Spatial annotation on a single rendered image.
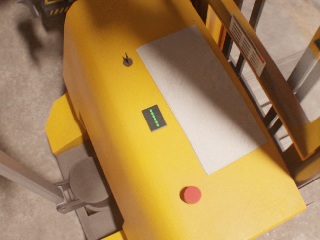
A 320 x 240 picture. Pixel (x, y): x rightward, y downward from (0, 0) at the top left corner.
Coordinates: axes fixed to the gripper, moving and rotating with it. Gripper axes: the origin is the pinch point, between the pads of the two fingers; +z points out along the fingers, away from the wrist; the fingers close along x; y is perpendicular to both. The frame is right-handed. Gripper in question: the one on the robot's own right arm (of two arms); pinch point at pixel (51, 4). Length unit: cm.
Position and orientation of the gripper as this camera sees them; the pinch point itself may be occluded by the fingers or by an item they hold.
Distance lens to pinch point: 128.0
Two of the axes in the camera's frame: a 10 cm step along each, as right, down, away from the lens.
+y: -2.6, -6.7, 6.9
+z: 2.6, 6.4, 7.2
